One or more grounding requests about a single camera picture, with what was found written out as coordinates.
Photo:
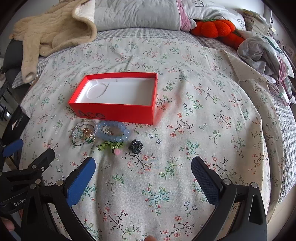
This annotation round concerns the floral bed sheet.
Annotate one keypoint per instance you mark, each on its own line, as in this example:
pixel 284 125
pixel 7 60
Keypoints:
pixel 208 103

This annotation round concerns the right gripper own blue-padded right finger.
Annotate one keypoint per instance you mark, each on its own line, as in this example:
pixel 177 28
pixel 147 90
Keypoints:
pixel 249 222

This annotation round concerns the gold ring green stone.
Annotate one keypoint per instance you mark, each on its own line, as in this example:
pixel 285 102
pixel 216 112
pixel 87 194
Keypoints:
pixel 90 140

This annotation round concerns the crumpled patterned blanket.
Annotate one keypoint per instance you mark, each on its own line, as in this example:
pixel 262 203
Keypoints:
pixel 263 54

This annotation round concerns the green bead bracelet pink charm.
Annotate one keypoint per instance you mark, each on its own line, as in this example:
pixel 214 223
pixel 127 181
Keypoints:
pixel 115 147

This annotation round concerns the white printed pillow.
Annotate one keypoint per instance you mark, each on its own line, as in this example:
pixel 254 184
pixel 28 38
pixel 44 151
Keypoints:
pixel 209 10

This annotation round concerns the black box on floor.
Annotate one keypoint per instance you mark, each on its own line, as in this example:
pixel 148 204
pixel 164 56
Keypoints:
pixel 15 126

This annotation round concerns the red cardboard jewelry box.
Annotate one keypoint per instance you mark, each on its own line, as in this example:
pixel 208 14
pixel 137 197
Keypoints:
pixel 128 97

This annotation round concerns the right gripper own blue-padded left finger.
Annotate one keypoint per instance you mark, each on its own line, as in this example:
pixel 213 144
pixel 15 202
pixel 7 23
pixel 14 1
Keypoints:
pixel 68 194

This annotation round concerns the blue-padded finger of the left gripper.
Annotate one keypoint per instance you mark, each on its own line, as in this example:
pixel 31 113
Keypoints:
pixel 11 148

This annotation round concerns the small gold earring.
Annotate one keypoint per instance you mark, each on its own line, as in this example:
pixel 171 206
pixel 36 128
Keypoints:
pixel 107 130

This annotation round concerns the person's hand on gripper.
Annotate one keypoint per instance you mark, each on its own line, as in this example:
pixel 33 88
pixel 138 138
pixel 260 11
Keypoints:
pixel 8 224

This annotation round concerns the dark rhinestone hair claw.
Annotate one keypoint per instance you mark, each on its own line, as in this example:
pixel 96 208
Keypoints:
pixel 135 146

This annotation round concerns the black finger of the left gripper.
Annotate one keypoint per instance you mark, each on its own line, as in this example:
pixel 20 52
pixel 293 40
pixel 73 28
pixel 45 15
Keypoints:
pixel 42 158

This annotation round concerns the grey quilted pillow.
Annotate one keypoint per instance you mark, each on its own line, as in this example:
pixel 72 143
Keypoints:
pixel 168 15

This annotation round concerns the beige fleece garment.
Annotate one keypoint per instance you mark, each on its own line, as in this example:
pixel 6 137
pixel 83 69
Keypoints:
pixel 67 24

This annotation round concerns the orange pumpkin plush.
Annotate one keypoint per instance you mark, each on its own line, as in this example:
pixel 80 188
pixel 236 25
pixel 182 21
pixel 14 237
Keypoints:
pixel 224 30

